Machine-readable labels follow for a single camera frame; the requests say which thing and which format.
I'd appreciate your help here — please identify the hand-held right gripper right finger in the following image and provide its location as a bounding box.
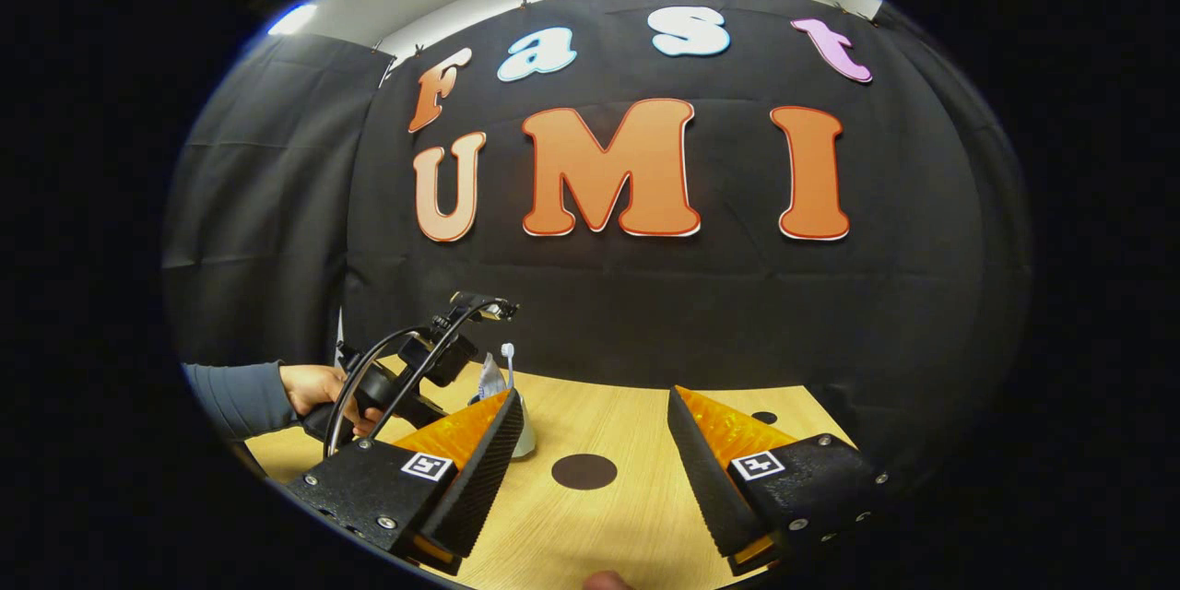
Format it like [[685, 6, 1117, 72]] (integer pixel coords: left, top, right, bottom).
[[667, 384, 891, 577]]

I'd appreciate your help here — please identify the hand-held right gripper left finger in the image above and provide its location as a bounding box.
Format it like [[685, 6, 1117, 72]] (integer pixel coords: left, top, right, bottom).
[[284, 387, 525, 577]]

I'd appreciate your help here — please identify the white toothpaste tube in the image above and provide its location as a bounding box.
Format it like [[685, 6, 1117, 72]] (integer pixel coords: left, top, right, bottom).
[[477, 352, 508, 401]]

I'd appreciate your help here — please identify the pale blue cup wooden handle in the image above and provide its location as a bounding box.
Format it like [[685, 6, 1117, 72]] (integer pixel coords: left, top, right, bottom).
[[466, 387, 538, 460]]

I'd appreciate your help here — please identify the dark brown round coaster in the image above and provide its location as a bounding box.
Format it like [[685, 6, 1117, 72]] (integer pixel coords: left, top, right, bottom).
[[551, 454, 619, 491]]

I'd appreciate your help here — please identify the wooden desktop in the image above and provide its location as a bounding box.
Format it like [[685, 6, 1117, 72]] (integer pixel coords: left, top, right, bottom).
[[244, 355, 858, 590]]

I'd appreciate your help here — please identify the black backdrop cloth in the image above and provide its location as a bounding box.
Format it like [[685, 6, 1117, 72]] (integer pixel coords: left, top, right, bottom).
[[161, 0, 1033, 490]]

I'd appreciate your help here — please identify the ceiling light panel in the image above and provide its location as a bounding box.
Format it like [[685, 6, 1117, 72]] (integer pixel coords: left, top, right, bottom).
[[267, 3, 319, 38]]

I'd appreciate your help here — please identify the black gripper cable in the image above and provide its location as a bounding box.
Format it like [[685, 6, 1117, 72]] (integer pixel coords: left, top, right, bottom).
[[323, 300, 490, 460]]

